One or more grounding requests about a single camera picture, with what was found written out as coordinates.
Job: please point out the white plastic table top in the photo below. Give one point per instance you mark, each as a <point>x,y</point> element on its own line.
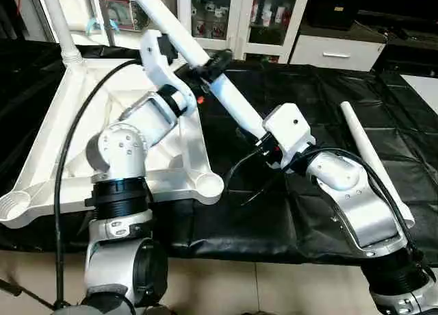
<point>55,150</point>

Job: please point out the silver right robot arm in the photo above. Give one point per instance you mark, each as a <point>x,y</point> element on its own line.
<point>356,198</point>

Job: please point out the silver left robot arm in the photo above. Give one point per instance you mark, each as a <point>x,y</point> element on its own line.
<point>126,150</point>

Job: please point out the white glass-door cabinet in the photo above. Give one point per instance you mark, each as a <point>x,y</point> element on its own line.
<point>239,20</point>

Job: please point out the black work mat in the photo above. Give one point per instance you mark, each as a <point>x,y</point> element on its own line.
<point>308,96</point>

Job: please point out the blue grey floor appliance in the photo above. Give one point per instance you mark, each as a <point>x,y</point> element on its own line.
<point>120,14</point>

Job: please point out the white drawer unit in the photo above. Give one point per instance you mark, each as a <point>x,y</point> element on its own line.
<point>335,53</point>

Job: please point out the black metal bench leg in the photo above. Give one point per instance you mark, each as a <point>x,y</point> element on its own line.
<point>24,294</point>

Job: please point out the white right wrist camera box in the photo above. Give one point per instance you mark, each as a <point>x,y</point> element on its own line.
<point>291,130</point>

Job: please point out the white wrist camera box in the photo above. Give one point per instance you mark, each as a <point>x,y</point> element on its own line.
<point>156,61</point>
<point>291,130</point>

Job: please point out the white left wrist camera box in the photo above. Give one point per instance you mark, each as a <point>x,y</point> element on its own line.
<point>156,61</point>

